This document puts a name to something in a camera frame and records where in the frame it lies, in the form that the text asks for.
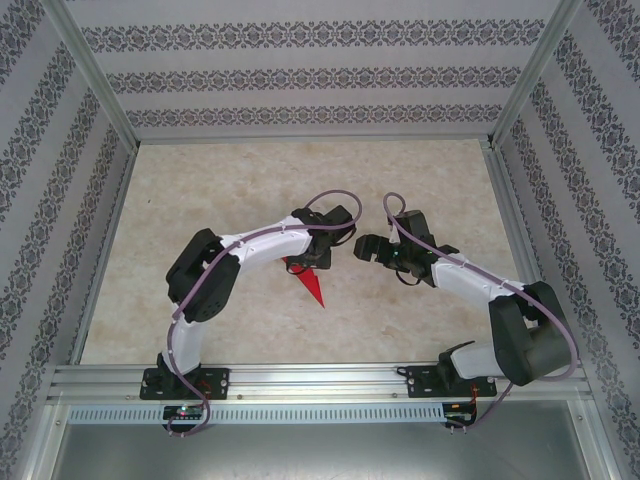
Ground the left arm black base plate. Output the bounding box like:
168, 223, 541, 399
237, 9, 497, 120
140, 367, 231, 401

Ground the aluminium mounting rail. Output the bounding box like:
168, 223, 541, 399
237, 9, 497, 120
47, 363, 594, 404

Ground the grey metal sheet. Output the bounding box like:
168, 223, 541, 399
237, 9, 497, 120
49, 423, 614, 480

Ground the red paper sheet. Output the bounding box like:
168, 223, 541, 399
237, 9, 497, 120
282, 257, 326, 309

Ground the aluminium frame bar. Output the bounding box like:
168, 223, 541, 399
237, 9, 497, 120
14, 402, 71, 480
569, 402, 624, 480

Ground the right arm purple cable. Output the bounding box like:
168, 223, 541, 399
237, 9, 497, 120
382, 193, 581, 435

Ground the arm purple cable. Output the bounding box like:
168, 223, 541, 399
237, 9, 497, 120
382, 193, 581, 435
167, 188, 363, 439

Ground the slotted grey cable duct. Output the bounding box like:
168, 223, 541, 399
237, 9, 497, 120
67, 403, 449, 425

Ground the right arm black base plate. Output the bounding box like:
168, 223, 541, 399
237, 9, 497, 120
405, 364, 497, 400

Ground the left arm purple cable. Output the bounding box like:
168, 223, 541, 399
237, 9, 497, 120
167, 188, 363, 439

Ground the aluminium frame crossbar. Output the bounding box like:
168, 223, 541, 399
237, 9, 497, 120
134, 132, 496, 146

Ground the aluminium frame post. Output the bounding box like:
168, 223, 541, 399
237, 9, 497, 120
487, 0, 586, 151
43, 0, 141, 151

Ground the aluminium side rail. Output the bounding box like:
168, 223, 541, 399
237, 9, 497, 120
69, 147, 139, 364
482, 142, 569, 361

